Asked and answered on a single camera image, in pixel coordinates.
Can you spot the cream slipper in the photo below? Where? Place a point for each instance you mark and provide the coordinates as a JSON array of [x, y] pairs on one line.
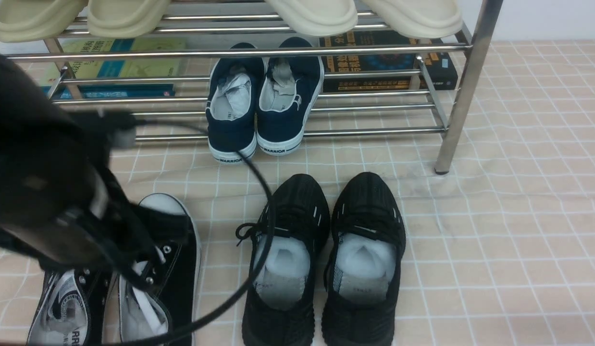
[[317, 18], [427, 19]]

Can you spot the navy slip-on shoe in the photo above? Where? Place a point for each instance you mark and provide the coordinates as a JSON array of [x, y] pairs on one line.
[[232, 101], [289, 91]]

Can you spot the black canvas sneaker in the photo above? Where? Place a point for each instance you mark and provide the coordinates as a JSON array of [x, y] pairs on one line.
[[71, 309], [172, 303]]

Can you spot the navy slip-on shoe left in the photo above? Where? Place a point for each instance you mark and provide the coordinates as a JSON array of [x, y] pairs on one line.
[[232, 101]]

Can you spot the beige slipper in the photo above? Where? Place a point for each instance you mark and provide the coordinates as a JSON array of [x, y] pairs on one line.
[[124, 18], [35, 20]]

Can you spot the cream slipper far right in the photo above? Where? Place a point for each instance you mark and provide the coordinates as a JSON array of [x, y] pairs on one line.
[[427, 19]]

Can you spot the black knit sneaker left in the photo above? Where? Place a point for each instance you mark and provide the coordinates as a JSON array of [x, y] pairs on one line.
[[279, 307]]

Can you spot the navy slip-on shoe right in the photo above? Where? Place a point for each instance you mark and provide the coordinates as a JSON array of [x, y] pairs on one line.
[[289, 91]]

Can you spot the stainless steel shoe rack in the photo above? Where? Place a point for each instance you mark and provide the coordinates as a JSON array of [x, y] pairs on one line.
[[475, 48]]

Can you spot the green and blue book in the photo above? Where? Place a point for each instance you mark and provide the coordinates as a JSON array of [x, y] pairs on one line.
[[126, 69]]

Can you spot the beige slipper far left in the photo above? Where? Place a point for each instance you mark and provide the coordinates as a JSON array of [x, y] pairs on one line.
[[35, 20]]

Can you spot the black knit sneaker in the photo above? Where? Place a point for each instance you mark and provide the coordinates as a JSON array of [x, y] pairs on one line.
[[279, 307], [363, 273]]

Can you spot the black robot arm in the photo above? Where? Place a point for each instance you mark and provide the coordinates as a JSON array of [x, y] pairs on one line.
[[36, 132]]

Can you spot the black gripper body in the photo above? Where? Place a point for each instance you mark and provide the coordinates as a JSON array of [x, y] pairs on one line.
[[71, 219]]

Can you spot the black knit sneaker right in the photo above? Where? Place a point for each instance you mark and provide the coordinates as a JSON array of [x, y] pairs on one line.
[[363, 273]]

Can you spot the black book with yellow text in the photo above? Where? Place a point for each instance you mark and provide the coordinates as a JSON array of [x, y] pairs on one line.
[[374, 62]]

